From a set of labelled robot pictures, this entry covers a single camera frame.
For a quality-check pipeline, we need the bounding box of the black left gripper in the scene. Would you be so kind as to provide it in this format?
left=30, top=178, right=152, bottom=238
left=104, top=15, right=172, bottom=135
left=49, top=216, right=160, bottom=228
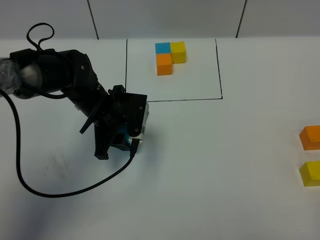
left=80, top=85, right=131, bottom=160

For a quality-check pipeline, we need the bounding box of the black camera cable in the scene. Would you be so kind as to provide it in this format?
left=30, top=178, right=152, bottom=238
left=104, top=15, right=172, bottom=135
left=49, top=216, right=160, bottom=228
left=0, top=22, right=141, bottom=198

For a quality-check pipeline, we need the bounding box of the template yellow cube block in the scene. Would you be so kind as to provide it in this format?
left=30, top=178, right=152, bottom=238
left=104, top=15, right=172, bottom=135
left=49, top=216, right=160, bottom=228
left=170, top=41, right=187, bottom=64

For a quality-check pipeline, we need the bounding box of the template blue cube block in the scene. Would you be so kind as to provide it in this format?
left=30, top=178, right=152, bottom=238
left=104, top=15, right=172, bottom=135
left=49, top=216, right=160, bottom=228
left=155, top=42, right=171, bottom=55

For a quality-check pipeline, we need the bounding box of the template orange cube block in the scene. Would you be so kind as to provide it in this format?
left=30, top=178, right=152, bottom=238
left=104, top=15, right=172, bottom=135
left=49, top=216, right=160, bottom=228
left=156, top=53, right=173, bottom=76

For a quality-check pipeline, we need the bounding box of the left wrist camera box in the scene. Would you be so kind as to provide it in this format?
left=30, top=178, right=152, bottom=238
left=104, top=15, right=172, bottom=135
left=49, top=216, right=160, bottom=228
left=124, top=93, right=149, bottom=144

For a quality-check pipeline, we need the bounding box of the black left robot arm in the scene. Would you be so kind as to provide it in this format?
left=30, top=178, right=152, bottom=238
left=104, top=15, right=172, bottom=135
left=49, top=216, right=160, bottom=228
left=0, top=49, right=131, bottom=160

